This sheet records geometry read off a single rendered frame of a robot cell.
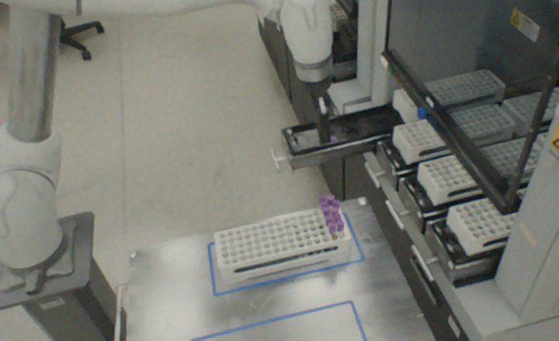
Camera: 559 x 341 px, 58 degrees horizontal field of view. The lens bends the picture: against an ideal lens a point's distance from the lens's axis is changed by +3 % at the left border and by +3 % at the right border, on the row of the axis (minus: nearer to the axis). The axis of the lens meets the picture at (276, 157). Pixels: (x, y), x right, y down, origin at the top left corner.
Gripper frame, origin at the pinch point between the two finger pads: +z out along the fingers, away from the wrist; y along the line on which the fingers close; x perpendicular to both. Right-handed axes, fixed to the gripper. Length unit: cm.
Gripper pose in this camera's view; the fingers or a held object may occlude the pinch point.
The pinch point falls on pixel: (324, 133)
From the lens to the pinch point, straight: 135.0
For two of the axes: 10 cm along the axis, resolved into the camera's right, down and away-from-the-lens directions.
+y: -1.5, -6.9, 7.1
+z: 1.8, 6.9, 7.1
